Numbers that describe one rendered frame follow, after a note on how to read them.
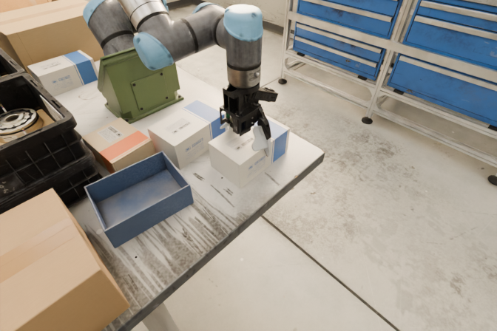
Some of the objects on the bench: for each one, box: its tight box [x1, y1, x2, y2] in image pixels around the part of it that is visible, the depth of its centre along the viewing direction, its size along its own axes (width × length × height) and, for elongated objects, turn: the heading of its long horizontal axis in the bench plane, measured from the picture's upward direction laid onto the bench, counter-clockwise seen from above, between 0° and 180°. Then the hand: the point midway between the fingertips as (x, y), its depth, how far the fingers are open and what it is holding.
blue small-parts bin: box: [84, 151, 194, 248], centre depth 68 cm, size 20×15×7 cm
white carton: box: [27, 50, 98, 97], centre depth 112 cm, size 20×12×9 cm, turn 137°
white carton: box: [208, 115, 290, 188], centre depth 79 cm, size 20×12×9 cm, turn 136°
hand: (250, 142), depth 78 cm, fingers closed on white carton, 13 cm apart
